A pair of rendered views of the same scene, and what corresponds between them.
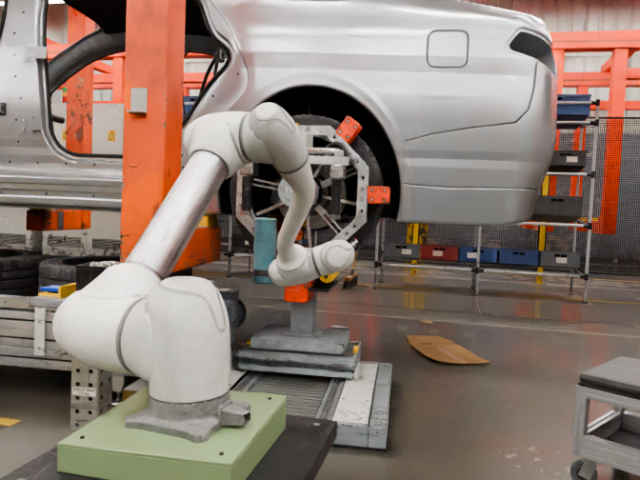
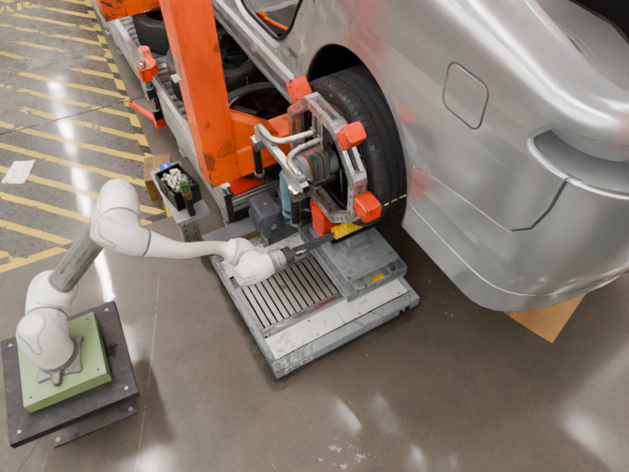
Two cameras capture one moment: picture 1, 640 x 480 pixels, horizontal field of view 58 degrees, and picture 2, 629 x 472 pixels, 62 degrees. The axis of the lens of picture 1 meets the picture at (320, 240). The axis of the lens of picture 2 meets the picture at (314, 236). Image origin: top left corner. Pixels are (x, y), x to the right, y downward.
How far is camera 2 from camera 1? 2.41 m
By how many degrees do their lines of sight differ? 65
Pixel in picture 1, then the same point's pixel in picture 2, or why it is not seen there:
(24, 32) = not seen: outside the picture
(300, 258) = (228, 258)
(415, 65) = (431, 94)
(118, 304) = (29, 305)
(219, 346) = (38, 358)
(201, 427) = (40, 376)
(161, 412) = not seen: hidden behind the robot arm
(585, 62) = not seen: outside the picture
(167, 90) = (186, 70)
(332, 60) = (369, 37)
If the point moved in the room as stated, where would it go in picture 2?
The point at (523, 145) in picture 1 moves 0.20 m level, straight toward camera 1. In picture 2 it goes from (513, 258) to (454, 275)
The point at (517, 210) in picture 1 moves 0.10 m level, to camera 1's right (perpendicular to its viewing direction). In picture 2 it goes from (495, 302) to (519, 322)
